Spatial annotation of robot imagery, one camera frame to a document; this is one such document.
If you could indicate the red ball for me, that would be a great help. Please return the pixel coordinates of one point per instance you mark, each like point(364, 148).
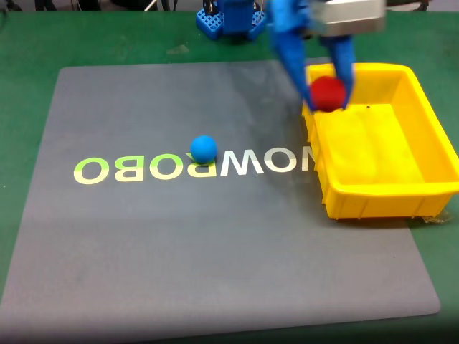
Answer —
point(327, 94)

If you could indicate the yellow plastic bin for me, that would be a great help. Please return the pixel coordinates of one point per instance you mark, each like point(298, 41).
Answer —
point(380, 150)

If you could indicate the blue ball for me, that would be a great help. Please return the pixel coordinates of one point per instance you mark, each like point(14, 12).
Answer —
point(203, 149)

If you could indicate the clear tape piece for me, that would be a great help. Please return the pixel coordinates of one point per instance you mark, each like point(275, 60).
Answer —
point(438, 217)

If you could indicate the grey printed mat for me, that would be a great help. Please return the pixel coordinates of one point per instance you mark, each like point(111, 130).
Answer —
point(215, 258)

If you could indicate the silver camera box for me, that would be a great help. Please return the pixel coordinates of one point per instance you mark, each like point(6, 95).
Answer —
point(351, 16)

